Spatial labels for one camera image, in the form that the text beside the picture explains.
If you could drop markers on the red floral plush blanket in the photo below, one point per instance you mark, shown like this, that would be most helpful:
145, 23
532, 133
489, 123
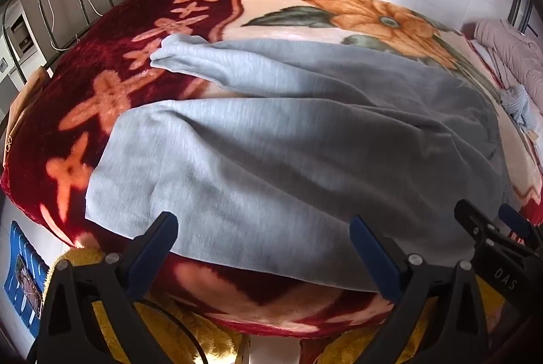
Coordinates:
106, 50

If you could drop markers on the grey pants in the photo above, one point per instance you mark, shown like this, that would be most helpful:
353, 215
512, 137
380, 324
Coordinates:
275, 135

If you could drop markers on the tan cloth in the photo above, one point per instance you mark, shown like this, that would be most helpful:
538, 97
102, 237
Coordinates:
25, 101

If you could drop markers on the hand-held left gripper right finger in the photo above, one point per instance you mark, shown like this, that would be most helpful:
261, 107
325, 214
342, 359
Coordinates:
375, 258

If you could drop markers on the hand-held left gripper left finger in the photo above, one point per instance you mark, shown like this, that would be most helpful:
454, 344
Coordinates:
157, 245

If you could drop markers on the blue plastic stool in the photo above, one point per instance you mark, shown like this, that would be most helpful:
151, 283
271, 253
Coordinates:
17, 245

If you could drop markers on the pink crumpled garment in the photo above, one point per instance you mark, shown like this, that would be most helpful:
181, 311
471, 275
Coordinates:
509, 46

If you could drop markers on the striped cloth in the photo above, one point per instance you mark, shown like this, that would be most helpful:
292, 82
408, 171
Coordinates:
519, 105

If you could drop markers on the yellow fuzzy blanket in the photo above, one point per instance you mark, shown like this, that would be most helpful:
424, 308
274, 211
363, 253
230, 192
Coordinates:
220, 343

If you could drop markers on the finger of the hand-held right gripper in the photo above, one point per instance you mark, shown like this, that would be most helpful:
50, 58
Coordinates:
479, 222
515, 220

